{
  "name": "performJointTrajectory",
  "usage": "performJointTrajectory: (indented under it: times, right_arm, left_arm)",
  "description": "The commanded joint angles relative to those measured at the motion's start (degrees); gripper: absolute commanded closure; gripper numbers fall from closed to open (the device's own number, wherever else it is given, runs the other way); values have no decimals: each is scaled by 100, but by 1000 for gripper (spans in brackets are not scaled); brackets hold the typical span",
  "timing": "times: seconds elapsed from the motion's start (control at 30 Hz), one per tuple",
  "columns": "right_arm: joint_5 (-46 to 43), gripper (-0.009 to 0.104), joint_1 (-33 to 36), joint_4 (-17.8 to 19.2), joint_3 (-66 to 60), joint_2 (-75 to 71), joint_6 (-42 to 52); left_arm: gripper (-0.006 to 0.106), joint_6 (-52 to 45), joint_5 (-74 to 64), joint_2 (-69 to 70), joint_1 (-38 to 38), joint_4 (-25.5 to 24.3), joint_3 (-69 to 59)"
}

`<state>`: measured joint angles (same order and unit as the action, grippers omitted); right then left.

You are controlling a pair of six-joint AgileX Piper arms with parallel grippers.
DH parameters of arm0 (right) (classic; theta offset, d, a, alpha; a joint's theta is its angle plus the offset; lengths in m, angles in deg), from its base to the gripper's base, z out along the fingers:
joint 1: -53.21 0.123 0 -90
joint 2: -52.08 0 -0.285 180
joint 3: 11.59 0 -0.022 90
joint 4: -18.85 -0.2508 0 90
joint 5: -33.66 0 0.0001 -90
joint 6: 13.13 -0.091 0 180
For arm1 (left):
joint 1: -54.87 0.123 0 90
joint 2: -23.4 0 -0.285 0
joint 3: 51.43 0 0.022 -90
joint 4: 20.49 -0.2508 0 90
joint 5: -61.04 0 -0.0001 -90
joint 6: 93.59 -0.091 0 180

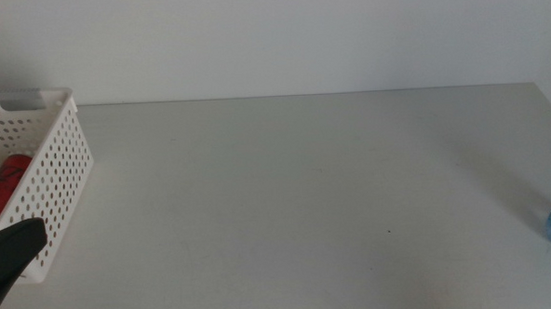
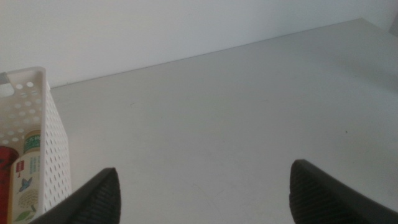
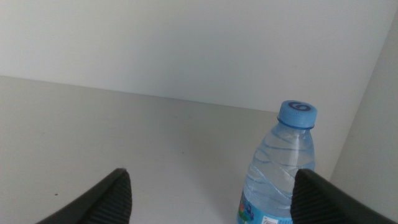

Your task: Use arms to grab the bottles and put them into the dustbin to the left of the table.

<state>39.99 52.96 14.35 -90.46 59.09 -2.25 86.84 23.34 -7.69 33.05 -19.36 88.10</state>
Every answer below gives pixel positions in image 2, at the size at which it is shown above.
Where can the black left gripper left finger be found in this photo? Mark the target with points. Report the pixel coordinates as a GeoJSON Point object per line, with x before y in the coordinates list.
{"type": "Point", "coordinates": [96, 202]}

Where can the white perforated plastic basket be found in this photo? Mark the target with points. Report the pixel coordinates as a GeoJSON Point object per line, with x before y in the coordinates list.
{"type": "Point", "coordinates": [53, 149]}

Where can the yellow tea bottle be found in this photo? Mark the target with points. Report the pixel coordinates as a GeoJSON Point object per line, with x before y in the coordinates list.
{"type": "Point", "coordinates": [28, 183]}

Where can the red soda can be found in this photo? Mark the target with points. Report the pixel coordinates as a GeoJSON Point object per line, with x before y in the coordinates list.
{"type": "Point", "coordinates": [6, 174]}

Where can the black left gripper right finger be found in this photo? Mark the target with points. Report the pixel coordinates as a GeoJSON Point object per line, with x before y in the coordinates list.
{"type": "Point", "coordinates": [326, 199]}

